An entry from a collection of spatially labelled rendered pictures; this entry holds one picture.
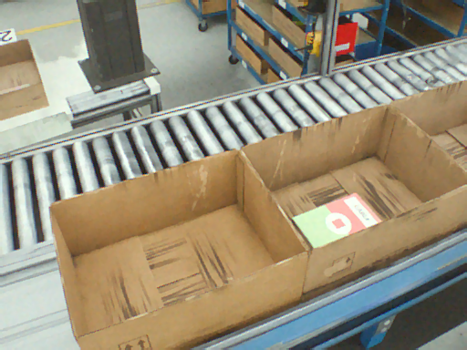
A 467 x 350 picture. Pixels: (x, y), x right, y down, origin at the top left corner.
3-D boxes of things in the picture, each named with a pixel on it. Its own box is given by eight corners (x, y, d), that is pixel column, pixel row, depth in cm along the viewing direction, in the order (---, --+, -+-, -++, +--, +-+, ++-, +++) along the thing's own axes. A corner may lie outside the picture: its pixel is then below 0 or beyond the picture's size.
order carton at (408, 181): (376, 155, 118) (389, 101, 107) (453, 235, 98) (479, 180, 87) (237, 202, 107) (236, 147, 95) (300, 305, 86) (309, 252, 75)
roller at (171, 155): (162, 127, 157) (160, 115, 154) (222, 239, 121) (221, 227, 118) (149, 130, 155) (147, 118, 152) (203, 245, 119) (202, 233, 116)
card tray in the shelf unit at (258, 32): (234, 19, 300) (234, 5, 293) (275, 12, 309) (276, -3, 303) (263, 46, 272) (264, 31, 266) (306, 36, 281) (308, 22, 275)
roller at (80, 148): (88, 148, 149) (84, 136, 146) (126, 272, 113) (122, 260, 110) (73, 151, 147) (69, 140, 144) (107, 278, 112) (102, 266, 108)
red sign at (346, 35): (352, 51, 178) (357, 21, 170) (354, 52, 177) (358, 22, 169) (318, 59, 173) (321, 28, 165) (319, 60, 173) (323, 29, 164)
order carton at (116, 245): (239, 201, 107) (238, 146, 95) (302, 304, 86) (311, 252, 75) (69, 257, 95) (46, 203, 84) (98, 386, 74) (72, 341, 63)
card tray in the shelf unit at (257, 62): (235, 46, 313) (235, 33, 307) (275, 38, 322) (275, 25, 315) (260, 75, 285) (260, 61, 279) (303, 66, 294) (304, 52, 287)
